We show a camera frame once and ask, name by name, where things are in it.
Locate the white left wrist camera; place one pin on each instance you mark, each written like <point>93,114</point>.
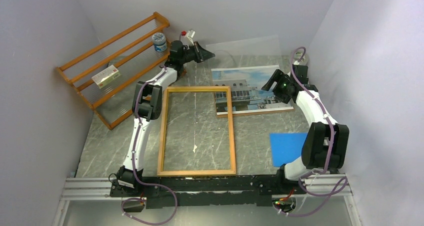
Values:
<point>189,35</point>

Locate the printed building photo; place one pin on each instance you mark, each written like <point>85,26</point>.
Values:
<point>245,89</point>

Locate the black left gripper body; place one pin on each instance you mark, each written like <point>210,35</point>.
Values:
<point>190,55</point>

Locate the blue white round jar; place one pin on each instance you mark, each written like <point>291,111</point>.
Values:
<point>159,42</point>

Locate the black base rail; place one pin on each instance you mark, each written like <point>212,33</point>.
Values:
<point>159,192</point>

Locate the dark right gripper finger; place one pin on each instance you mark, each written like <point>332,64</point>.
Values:
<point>267,86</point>
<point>278,77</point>

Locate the orange wooden rack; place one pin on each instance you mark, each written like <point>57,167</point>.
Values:
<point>132,53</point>

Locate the blue foam pad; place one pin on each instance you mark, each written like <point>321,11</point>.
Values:
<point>286,147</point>

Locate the aluminium extrusion rail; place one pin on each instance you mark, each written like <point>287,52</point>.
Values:
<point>99,188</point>

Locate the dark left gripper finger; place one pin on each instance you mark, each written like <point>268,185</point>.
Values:
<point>205,55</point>
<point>201,49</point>

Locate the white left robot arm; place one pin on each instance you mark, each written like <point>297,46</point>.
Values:
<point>147,106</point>

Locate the clear acrylic sheet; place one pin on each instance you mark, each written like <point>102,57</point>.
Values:
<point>262,51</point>

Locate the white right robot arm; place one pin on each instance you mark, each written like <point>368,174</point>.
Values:
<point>325,145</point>

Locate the clear tape roll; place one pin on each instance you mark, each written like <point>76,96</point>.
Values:
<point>299,57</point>

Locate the small white green box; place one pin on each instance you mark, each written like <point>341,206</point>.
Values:
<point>106,76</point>

